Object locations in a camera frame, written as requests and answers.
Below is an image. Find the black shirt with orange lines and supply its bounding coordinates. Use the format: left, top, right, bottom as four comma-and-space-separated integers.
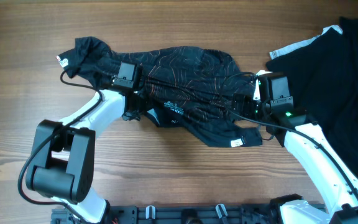
57, 37, 262, 147

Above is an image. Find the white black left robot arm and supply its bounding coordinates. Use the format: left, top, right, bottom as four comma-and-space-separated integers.
19, 90, 135, 223

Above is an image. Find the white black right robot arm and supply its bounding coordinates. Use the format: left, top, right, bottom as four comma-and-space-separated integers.
228, 95, 358, 223

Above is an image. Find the black garment with white trim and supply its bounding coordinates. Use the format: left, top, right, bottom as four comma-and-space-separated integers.
266, 17, 358, 178

